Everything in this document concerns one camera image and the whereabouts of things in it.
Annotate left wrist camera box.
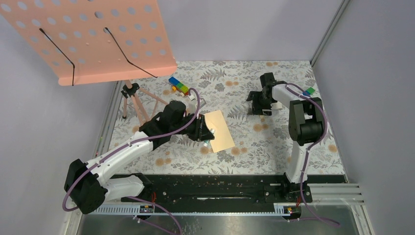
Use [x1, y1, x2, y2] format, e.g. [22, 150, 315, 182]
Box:
[187, 94, 206, 114]

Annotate yellow blue green toy blocks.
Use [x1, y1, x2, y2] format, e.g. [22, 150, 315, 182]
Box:
[302, 87, 316, 97]

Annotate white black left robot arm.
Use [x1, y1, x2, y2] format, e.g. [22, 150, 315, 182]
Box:
[64, 100, 215, 214]

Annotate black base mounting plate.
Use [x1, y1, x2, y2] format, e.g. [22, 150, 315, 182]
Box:
[138, 174, 346, 213]

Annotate pink tripod music stand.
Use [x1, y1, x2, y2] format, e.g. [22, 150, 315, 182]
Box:
[0, 0, 178, 124]

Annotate multicolour toy block car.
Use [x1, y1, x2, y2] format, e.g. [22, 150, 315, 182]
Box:
[168, 76, 189, 96]

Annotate floral patterned table mat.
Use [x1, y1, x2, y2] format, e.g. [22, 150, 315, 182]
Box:
[107, 60, 345, 175]

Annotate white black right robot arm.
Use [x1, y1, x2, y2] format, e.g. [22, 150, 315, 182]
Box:
[247, 72, 327, 202]

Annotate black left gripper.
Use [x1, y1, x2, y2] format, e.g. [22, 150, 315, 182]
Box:
[171, 112, 214, 141]

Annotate cream envelope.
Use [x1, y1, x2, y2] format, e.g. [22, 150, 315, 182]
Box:
[204, 110, 235, 153]

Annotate aluminium frame rail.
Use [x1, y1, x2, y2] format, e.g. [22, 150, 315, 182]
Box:
[82, 175, 372, 235]

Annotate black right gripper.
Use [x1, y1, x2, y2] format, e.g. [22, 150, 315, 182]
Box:
[247, 91, 275, 117]

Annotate white green glue stick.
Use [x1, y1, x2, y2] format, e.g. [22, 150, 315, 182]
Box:
[203, 128, 215, 147]

